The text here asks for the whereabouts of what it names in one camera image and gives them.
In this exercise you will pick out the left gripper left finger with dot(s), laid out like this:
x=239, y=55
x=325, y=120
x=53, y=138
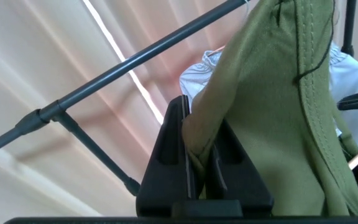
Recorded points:
x=166, y=186

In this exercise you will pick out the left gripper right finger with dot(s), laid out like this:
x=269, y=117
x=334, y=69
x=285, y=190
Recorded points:
x=238, y=186

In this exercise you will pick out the green printed shirt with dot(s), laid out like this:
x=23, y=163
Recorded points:
x=275, y=124

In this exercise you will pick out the pale grey shorts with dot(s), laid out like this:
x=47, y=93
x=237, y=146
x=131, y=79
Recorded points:
x=194, y=77

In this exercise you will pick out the black clothes rack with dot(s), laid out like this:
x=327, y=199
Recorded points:
x=135, y=59

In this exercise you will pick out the beige curtain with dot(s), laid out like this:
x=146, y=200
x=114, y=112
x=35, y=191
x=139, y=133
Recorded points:
x=42, y=46

